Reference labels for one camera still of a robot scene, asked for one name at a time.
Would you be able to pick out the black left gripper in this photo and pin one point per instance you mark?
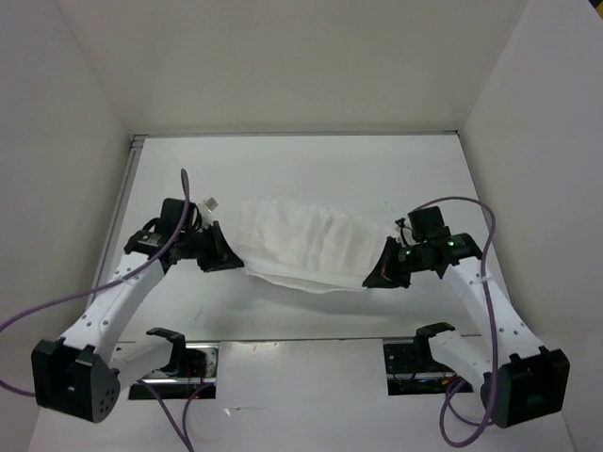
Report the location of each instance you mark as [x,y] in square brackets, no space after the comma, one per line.
[227,258]

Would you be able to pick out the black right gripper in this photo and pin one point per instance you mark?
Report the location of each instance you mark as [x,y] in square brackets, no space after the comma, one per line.
[385,273]

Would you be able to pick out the white pleated skirt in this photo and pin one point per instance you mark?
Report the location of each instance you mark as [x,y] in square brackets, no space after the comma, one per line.
[307,247]

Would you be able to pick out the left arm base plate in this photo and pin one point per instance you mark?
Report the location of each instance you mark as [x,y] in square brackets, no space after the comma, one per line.
[196,378]

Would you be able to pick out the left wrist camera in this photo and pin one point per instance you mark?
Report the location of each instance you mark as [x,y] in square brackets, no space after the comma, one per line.
[208,207]

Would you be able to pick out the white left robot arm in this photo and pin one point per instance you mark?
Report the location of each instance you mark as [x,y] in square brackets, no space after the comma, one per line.
[83,372]

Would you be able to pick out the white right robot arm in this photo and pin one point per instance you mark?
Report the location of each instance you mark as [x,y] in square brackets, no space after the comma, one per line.
[521,379]

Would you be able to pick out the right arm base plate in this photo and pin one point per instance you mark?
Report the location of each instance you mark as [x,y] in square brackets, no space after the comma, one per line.
[409,374]

